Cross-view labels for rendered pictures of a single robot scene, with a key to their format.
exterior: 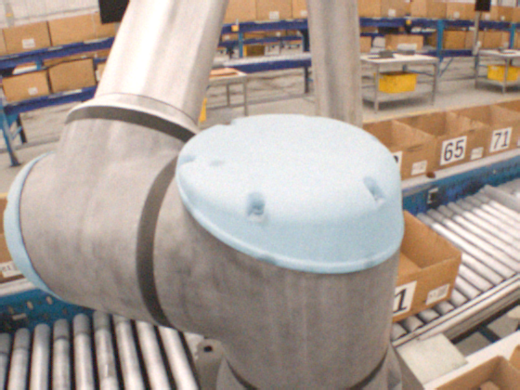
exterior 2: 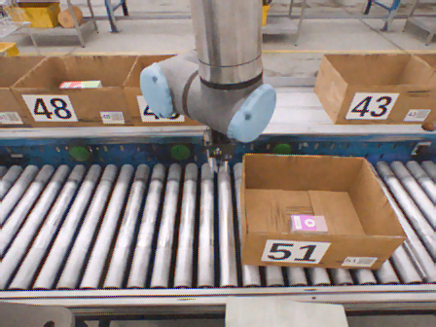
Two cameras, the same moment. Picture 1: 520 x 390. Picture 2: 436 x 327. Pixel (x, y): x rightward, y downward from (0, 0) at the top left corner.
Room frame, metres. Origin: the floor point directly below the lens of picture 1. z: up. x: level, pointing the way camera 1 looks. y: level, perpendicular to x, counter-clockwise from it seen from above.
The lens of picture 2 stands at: (0.35, -0.27, 1.48)
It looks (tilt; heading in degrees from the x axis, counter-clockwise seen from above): 43 degrees down; 21
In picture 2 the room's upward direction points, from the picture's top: straight up
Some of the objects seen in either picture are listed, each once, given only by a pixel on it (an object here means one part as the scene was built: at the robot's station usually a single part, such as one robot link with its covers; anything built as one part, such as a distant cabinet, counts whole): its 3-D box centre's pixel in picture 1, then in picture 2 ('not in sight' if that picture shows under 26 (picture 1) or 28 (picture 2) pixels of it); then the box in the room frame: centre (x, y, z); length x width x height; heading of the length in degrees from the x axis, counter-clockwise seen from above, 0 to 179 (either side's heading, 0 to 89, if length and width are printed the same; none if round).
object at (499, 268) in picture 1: (461, 245); (429, 212); (1.13, -0.77, 0.72); 0.52 x 0.05 x 0.05; 22
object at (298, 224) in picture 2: not in sight; (307, 227); (0.88, -0.36, 0.78); 0.10 x 0.06 x 0.05; 108
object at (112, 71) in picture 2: not in sight; (89, 90); (1.09, 0.57, 0.96); 0.39 x 0.29 x 0.17; 112
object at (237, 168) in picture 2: not in sight; (244, 215); (0.89, -0.16, 0.72); 0.52 x 0.05 x 0.05; 22
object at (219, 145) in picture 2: not in sight; (218, 134); (0.85, -0.08, 1.08); 0.09 x 0.08 x 0.12; 23
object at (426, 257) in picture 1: (379, 268); (307, 208); (0.90, -0.35, 0.83); 0.39 x 0.29 x 0.17; 108
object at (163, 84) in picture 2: not in sight; (180, 85); (0.74, -0.05, 1.26); 0.12 x 0.12 x 0.09; 69
